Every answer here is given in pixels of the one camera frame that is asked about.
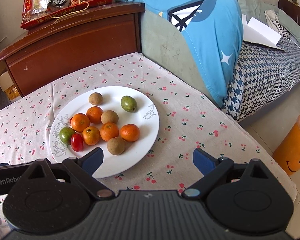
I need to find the orange mandarin plate left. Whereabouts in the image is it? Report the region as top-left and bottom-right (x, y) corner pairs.
(100, 122), (120, 142)

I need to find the white paper sheet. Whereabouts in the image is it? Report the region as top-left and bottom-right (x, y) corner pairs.
(242, 15), (282, 50)

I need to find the brown kiwi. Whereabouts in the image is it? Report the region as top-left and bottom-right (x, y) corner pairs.
(107, 137), (126, 155)

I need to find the blue cartoon blanket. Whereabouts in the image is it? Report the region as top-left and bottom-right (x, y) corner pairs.
(116, 0), (243, 106)

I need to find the brown kiwi plate top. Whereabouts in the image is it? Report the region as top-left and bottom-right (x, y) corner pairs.
(89, 92), (103, 106)

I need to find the brown kiwi plate middle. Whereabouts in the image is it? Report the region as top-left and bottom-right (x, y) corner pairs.
(101, 110), (119, 124)

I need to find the orange mandarin plate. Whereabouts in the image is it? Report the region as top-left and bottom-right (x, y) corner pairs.
(100, 122), (120, 142)
(120, 124), (140, 142)
(86, 106), (103, 124)

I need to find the green lime on plate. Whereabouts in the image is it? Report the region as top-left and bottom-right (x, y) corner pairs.
(121, 95), (138, 113)

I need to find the white plate with drawing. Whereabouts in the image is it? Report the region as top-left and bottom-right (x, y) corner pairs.
(49, 86), (160, 179)

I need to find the houndstooth sofa cover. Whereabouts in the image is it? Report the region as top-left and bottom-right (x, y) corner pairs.
(221, 38), (300, 122)

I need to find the brown kiwi plate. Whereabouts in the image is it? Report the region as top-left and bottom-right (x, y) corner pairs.
(89, 92), (103, 106)
(101, 110), (119, 124)

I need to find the dark wooden cabinet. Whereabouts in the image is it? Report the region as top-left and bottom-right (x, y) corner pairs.
(0, 2), (145, 96)

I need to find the open cardboard box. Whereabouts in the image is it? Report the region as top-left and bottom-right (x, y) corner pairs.
(0, 61), (21, 103)

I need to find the orange mandarin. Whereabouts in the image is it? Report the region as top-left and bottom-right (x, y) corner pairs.
(82, 126), (100, 146)
(71, 113), (90, 133)

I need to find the green sofa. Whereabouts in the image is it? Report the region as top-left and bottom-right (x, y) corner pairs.
(135, 0), (300, 100)

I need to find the green lime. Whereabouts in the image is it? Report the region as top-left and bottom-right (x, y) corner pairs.
(121, 95), (138, 113)
(59, 127), (76, 145)

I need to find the orange mandarin plate right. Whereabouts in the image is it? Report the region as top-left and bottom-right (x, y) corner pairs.
(120, 124), (140, 142)

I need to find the orange mandarin plate top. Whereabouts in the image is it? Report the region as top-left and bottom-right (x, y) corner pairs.
(86, 106), (103, 124)

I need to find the red cherry tomato back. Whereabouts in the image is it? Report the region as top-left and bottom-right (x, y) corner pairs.
(70, 133), (83, 152)

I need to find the orange smiley bin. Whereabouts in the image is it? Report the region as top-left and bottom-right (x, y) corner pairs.
(273, 115), (300, 176)

